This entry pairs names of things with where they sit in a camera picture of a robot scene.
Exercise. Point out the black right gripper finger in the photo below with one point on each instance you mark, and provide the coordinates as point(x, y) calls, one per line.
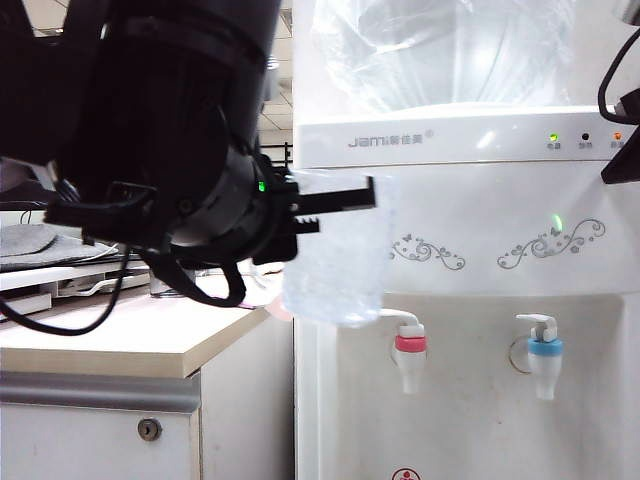
point(625, 167)

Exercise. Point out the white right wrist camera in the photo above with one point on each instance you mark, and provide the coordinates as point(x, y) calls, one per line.
point(631, 9)

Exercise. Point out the white floor water dispenser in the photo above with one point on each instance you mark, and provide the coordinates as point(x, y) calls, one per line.
point(475, 200)

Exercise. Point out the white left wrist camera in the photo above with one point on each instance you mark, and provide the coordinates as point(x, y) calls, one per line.
point(44, 176)

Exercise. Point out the clear plastic mug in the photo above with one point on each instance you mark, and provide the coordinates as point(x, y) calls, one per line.
point(340, 270)

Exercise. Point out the blue cold water tap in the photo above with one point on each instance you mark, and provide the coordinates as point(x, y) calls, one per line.
point(545, 355)

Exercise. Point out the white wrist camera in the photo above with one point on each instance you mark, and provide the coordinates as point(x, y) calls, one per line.
point(44, 176)
point(631, 9)

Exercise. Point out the white monitor riser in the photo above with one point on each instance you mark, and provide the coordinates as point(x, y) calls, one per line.
point(30, 287)

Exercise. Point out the white desk cabinet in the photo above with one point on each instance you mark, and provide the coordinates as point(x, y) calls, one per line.
point(75, 440)

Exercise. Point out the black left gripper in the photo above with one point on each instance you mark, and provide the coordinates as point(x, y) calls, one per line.
point(272, 225)

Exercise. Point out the grey felt cloth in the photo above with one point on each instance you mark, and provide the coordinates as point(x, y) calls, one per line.
point(40, 250)

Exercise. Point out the bagged clear water jug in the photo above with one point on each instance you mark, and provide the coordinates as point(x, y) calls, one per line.
point(440, 55)

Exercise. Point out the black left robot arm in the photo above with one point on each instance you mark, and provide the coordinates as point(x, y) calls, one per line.
point(165, 125)

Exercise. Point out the black background shelf rack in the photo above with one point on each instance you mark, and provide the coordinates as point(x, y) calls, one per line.
point(286, 152)

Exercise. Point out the round metal cabinet lock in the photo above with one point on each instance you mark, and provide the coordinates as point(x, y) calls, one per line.
point(149, 429)

